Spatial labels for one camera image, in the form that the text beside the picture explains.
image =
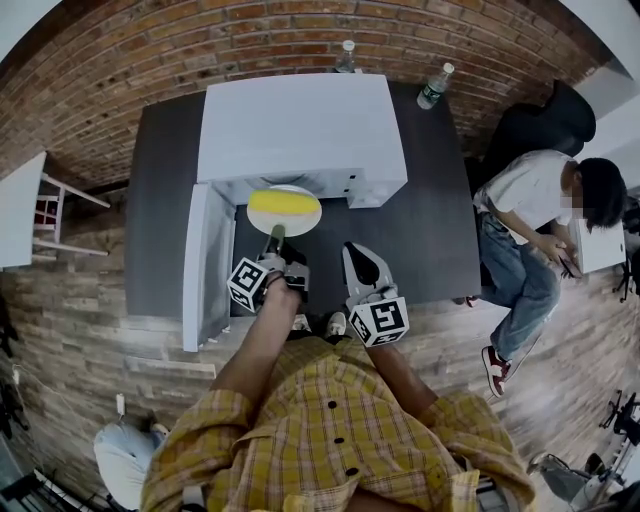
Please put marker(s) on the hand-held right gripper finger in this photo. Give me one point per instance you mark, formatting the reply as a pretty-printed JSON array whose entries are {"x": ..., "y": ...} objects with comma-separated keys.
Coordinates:
[
  {"x": 350, "y": 280},
  {"x": 385, "y": 277}
]

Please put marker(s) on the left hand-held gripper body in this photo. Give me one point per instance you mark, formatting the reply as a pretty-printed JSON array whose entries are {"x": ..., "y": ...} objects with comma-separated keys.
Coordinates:
[{"x": 295, "y": 270}]

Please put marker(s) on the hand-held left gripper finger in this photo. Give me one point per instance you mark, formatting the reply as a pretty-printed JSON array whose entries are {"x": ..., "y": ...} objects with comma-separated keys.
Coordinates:
[{"x": 276, "y": 240}]

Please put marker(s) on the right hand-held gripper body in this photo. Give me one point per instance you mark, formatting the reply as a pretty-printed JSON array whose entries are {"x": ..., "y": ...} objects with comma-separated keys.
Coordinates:
[{"x": 382, "y": 320}]

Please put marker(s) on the white round plate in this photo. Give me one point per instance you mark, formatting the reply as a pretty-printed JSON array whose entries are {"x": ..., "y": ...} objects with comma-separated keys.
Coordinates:
[{"x": 300, "y": 227}]

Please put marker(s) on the yellow corn cob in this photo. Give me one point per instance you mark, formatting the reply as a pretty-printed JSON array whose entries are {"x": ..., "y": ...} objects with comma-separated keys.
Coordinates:
[{"x": 282, "y": 202}]

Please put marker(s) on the white microwave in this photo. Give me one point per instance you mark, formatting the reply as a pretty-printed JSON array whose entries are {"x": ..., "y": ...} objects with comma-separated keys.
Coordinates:
[{"x": 300, "y": 125}]

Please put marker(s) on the person's left forearm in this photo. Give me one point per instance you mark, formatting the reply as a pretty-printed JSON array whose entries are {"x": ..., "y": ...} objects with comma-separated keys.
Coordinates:
[{"x": 260, "y": 340}]

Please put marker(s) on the person's right forearm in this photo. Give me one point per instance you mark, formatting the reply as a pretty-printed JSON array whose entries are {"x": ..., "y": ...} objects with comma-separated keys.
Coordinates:
[{"x": 400, "y": 380}]

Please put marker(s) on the black wrist band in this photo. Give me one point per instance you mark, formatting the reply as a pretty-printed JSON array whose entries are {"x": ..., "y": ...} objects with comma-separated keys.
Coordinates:
[{"x": 275, "y": 281}]

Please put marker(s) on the person's right shoe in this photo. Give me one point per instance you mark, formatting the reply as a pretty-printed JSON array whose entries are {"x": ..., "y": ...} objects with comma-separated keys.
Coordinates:
[{"x": 336, "y": 325}]

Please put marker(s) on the person's shoe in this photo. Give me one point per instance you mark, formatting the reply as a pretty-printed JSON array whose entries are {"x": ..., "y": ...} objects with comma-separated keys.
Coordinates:
[
  {"x": 300, "y": 322},
  {"x": 336, "y": 325}
]

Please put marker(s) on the person's left shoe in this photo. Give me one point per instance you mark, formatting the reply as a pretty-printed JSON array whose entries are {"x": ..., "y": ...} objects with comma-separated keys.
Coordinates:
[{"x": 300, "y": 322}]

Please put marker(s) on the dark wooden table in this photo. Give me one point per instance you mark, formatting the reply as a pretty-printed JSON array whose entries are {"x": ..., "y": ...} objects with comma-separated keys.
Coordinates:
[{"x": 425, "y": 200}]

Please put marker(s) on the yellow plaid shirt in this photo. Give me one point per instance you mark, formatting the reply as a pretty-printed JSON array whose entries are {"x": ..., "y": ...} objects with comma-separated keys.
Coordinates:
[{"x": 325, "y": 450}]

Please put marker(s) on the black phone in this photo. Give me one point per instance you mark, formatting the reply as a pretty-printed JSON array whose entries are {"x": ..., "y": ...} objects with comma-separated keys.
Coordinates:
[{"x": 571, "y": 265}]

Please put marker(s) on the green label water bottle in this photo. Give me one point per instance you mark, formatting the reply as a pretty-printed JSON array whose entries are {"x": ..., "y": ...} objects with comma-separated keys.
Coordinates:
[{"x": 432, "y": 90}]

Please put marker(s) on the clear water bottle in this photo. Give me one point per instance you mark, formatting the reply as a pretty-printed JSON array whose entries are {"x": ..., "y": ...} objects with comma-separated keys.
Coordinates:
[{"x": 346, "y": 57}]

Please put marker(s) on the white desk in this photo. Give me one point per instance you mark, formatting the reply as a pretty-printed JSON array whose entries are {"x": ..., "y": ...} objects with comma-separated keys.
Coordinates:
[{"x": 600, "y": 247}]

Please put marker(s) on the black office chair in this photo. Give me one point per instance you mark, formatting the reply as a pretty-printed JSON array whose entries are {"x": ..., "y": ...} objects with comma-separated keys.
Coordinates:
[{"x": 540, "y": 125}]

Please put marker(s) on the white power adapter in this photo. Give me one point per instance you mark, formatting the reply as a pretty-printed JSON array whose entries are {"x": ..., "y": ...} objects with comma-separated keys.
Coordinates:
[{"x": 120, "y": 404}]

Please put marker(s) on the red box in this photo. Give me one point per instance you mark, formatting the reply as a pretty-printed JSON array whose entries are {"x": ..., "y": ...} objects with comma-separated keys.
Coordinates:
[{"x": 46, "y": 212}]

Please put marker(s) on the black swivel chair base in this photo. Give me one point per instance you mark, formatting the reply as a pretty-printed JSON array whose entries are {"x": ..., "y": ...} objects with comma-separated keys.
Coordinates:
[
  {"x": 625, "y": 420},
  {"x": 631, "y": 282}
]

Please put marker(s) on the small white side table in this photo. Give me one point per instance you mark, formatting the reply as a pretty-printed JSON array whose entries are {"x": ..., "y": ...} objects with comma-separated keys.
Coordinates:
[{"x": 20, "y": 215}]

